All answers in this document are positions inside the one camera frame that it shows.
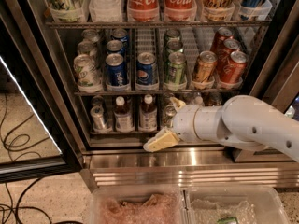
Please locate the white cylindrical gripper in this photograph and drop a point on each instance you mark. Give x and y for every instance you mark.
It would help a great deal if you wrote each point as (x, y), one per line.
(184, 122)

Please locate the brown tea bottle white cap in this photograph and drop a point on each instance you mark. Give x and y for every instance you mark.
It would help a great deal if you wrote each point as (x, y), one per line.
(148, 114)

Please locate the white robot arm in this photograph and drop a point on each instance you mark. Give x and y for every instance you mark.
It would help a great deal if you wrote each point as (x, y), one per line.
(243, 122)

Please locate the green silver can bottom shelf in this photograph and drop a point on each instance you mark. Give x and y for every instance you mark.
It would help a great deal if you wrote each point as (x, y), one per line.
(168, 113)

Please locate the brown tea bottle left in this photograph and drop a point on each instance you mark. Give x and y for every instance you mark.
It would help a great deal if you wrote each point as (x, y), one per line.
(123, 116)

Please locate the stainless steel fridge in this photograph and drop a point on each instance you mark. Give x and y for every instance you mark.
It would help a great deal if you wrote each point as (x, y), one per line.
(118, 159)

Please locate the red coca-cola bottle right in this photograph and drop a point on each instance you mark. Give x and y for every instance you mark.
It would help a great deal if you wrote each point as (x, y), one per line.
(179, 10)

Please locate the red coca-cola bottle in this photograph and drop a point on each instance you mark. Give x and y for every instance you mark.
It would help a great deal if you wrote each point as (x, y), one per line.
(143, 10)
(179, 10)

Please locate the red coca-cola bottle left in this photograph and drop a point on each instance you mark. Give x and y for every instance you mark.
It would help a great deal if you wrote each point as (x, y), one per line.
(143, 10)

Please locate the open glass fridge door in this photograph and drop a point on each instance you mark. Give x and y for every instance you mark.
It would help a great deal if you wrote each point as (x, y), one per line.
(39, 122)

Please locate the clear ribbed water bottle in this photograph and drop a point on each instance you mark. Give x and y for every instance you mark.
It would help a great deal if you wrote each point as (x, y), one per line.
(105, 10)

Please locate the gold can bottom rear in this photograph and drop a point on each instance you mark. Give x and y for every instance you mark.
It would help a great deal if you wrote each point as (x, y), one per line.
(213, 99)

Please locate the blue pepsi can centre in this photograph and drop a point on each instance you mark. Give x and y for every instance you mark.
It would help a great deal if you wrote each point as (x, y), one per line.
(146, 71)

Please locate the blue pepsi can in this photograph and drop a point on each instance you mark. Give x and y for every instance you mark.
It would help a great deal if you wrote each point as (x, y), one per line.
(117, 76)
(115, 46)
(146, 71)
(120, 34)

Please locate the gold orange can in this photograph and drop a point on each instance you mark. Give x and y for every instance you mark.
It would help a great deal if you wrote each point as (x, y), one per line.
(203, 70)

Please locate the blue pepsi can front left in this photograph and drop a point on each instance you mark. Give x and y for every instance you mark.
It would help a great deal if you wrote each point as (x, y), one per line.
(117, 76)

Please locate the silver slim can front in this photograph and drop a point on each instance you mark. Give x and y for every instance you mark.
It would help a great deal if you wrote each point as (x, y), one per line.
(100, 119)

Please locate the silver slim can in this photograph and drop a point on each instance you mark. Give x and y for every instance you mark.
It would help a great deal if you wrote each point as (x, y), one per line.
(100, 119)
(98, 100)

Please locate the red can front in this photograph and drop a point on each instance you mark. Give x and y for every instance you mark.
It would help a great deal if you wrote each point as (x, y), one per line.
(235, 67)

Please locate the red can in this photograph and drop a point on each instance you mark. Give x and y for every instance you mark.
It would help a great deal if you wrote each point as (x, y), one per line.
(235, 67)
(226, 48)
(221, 34)

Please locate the silver slim can rear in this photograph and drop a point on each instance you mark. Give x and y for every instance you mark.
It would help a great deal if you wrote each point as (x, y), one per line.
(98, 100)

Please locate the red can rear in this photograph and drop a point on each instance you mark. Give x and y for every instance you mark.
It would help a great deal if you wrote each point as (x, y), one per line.
(221, 34)

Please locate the red can middle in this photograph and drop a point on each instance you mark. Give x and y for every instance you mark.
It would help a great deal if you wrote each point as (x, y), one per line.
(226, 48)

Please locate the clear plastic bin right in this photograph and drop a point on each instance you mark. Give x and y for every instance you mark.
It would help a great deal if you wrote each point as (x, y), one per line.
(249, 204)

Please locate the clear plastic bin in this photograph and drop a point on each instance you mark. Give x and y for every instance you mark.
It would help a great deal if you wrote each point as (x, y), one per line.
(249, 204)
(140, 204)

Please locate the blue pepsi can middle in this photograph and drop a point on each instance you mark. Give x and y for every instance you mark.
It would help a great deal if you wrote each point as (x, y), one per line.
(115, 46)

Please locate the white green can front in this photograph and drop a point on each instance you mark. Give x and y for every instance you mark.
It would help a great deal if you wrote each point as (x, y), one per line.
(88, 76)

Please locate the clear plastic bin left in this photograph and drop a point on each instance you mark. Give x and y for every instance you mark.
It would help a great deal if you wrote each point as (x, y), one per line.
(140, 204)

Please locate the blue pepsi can rear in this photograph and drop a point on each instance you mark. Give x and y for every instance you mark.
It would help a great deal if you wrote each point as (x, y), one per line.
(120, 34)

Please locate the green can in bin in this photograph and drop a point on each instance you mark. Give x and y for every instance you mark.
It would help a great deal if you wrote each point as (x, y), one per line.
(228, 220)

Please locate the white green can middle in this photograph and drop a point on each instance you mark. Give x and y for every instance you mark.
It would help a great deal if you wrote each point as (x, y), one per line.
(88, 47)

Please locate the white green can rear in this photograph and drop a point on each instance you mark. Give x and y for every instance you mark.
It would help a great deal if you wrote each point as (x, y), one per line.
(91, 35)

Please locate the gold black tall can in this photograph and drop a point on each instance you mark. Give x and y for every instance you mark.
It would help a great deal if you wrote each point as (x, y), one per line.
(217, 10)

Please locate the green white tall can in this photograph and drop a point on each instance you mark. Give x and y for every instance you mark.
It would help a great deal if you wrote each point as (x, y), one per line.
(67, 10)

